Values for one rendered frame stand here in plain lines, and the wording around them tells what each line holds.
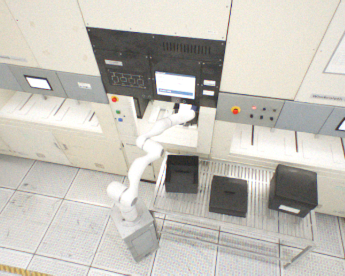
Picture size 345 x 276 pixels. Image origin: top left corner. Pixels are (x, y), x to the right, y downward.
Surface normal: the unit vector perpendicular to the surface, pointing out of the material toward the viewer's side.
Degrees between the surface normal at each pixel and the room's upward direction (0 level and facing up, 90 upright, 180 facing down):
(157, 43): 90
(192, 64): 90
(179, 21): 93
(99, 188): 0
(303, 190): 0
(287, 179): 0
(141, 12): 92
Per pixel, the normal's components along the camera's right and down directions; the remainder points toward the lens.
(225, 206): -0.03, -0.62
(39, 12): -0.22, 0.77
